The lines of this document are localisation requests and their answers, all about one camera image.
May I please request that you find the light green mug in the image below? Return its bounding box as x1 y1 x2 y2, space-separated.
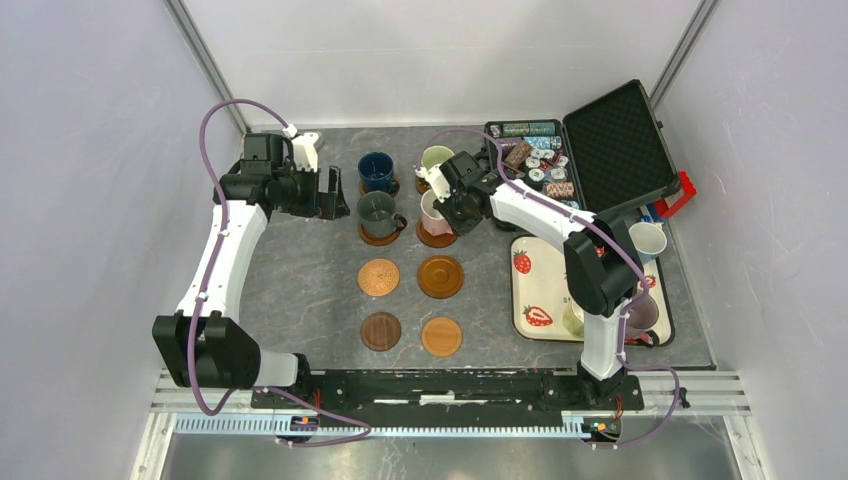
421 145 455 169

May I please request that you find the black poker chip case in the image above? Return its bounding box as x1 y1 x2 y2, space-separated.
484 79 683 213

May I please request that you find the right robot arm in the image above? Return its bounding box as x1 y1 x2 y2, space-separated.
417 151 649 408

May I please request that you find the wooden coaster two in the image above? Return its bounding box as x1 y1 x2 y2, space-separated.
416 175 431 195

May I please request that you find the light blue mug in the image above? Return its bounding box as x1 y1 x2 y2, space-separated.
629 222 668 265

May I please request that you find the white serving tray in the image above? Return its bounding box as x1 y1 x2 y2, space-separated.
510 236 675 347

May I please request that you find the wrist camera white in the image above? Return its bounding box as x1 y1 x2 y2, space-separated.
291 132 322 173
415 162 454 203

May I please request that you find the aluminium frame rail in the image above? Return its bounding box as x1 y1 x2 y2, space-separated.
150 372 752 440

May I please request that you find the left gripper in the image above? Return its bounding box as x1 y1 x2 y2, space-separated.
273 162 349 220

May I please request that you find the dark blue mug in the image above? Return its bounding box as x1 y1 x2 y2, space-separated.
357 152 399 195

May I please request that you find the red plastic block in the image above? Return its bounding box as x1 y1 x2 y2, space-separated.
652 171 697 221

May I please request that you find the grey green mug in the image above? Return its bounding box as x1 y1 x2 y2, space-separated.
356 193 408 237

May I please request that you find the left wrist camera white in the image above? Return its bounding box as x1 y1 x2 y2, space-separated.
291 132 322 173

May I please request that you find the dark walnut coaster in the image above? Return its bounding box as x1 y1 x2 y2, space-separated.
360 312 402 352

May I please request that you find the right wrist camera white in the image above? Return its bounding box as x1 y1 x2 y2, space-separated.
415 162 454 203

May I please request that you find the wooden coaster five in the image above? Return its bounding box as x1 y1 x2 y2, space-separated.
358 223 406 247

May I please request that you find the wooden coaster three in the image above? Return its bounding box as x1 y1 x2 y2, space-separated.
416 220 457 249

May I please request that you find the light cork coaster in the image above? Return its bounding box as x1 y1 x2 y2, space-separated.
357 258 400 297

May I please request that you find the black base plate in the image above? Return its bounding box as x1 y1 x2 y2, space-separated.
289 369 645 428

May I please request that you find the mauve mug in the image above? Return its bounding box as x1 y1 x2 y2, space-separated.
625 296 664 348

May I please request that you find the orange coaster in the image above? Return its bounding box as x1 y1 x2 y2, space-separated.
421 317 463 357

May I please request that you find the pink mug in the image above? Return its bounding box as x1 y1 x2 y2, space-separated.
420 190 453 236

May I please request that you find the wooden coaster one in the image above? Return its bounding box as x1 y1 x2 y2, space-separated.
359 180 400 198

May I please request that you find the yellow green mug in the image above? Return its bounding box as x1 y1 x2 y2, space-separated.
562 299 584 341

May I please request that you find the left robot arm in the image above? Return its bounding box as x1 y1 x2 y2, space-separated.
152 132 350 408

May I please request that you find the wooden coaster four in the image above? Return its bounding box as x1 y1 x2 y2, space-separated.
416 255 465 299

